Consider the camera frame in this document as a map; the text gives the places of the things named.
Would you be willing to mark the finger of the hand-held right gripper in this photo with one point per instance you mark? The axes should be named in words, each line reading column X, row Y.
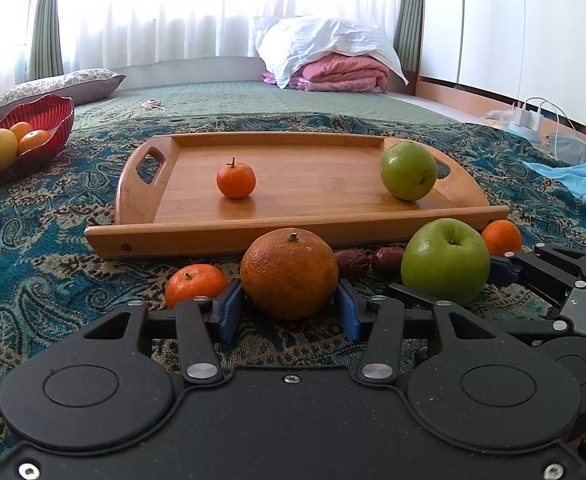
column 413, row 296
column 503, row 270

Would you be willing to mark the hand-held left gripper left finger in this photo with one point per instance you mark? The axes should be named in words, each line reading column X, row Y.
column 230, row 310

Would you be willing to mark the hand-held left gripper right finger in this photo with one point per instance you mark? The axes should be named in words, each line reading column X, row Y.
column 348, row 314

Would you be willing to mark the red date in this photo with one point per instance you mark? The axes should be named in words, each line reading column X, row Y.
column 387, row 259
column 350, row 262

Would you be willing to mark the green apple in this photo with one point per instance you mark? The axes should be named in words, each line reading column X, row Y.
column 408, row 170
column 445, row 260

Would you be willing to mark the large orange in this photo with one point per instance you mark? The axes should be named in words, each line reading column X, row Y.
column 289, row 272

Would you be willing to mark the light blue cloth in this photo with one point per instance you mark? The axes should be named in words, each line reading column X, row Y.
column 573, row 177

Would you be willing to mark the small mandarin with stem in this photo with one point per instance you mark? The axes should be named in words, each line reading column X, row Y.
column 236, row 180

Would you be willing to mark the grey pouch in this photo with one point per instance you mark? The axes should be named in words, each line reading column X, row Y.
column 568, row 147

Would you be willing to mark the white charger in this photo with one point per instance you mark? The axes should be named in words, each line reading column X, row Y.
column 525, row 117

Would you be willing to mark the teal paisley blanket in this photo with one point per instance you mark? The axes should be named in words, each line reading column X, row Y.
column 48, row 240

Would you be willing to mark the green quilted bedspread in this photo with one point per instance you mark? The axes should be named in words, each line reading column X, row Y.
column 253, row 97

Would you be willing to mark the folded pink blanket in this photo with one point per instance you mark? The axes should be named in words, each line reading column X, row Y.
column 345, row 72

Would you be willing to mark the white wardrobe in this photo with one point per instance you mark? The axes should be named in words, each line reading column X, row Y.
column 523, row 25

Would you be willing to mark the red glass bowl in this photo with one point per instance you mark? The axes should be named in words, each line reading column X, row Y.
column 55, row 115

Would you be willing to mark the white pillow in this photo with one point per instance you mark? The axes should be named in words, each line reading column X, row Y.
column 323, row 42

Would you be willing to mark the green curtain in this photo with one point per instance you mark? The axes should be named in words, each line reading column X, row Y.
column 43, row 15
column 410, row 10

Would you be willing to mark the floral pillow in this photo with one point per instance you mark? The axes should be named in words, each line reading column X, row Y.
column 58, row 85

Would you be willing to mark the white sheer curtain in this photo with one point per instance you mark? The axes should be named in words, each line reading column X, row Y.
column 198, row 10

